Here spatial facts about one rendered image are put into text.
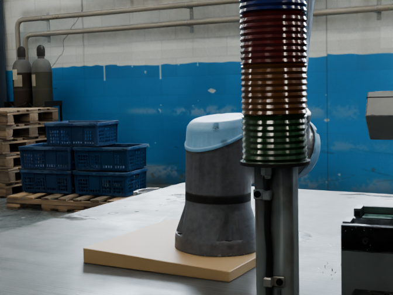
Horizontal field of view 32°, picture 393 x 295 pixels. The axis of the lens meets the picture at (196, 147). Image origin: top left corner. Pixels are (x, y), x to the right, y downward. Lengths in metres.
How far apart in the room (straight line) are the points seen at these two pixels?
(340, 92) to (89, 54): 3.06
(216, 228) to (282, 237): 0.52
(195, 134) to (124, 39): 6.70
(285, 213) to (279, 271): 0.05
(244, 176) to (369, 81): 5.50
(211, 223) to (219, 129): 0.16
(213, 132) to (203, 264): 0.22
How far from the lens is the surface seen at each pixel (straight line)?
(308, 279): 1.08
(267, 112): 0.59
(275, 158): 0.59
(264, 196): 0.61
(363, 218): 0.95
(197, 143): 1.13
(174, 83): 7.45
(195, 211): 1.15
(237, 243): 1.14
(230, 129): 1.12
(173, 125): 7.47
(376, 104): 1.12
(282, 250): 0.62
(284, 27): 0.59
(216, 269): 1.06
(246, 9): 0.60
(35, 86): 7.93
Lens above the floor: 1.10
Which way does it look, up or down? 5 degrees down
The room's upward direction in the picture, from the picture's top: 1 degrees counter-clockwise
